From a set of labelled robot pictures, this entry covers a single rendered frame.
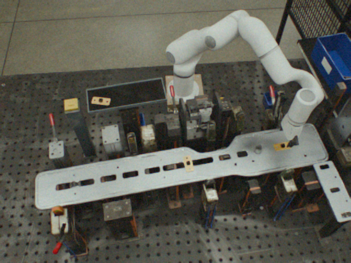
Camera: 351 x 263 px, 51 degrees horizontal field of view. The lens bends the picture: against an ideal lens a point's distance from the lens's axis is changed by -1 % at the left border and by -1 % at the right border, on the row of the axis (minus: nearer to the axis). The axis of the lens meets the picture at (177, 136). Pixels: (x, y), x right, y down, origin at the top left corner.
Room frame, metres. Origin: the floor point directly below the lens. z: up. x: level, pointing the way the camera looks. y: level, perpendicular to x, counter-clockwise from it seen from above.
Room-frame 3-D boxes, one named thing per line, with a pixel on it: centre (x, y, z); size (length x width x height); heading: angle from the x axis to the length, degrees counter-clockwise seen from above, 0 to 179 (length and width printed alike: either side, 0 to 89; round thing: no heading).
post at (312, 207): (0.74, -0.70, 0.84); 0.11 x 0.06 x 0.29; 12
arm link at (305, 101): (0.90, -0.51, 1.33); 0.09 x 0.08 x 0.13; 133
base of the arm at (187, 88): (1.42, -0.04, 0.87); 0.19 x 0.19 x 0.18
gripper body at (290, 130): (0.90, -0.51, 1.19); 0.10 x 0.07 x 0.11; 12
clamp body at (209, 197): (0.65, -0.15, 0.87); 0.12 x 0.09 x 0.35; 12
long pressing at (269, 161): (0.80, -0.03, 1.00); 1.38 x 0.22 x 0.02; 102
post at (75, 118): (1.04, 0.50, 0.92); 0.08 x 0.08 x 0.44; 12
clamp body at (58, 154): (0.85, 0.56, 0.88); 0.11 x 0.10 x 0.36; 12
